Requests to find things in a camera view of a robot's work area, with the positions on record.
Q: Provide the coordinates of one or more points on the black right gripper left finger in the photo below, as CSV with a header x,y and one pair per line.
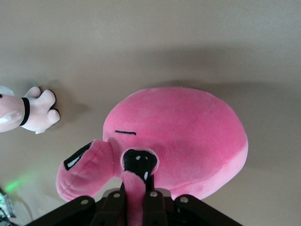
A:
x,y
110,212

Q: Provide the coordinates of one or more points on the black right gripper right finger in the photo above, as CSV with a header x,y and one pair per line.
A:
x,y
155,212

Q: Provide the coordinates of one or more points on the pink round plush toy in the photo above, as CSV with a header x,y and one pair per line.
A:
x,y
176,131

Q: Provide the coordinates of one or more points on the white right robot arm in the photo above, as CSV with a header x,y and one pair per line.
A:
x,y
5,204

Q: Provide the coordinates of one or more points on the white and pink plush dog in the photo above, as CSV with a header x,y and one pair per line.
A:
x,y
35,113

